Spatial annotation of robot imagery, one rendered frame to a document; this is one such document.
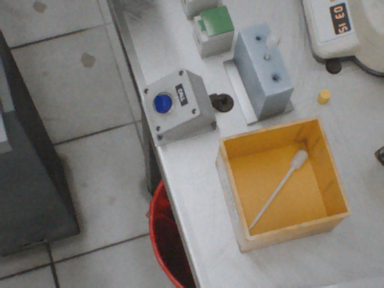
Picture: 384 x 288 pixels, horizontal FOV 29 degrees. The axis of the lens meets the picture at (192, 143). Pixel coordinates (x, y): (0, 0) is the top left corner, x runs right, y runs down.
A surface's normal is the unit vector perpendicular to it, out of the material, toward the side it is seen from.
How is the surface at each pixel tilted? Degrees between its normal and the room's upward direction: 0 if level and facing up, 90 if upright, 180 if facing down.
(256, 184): 0
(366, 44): 90
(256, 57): 0
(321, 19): 25
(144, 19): 0
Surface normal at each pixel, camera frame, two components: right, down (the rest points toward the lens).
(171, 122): -0.44, -0.14
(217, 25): 0.04, -0.32
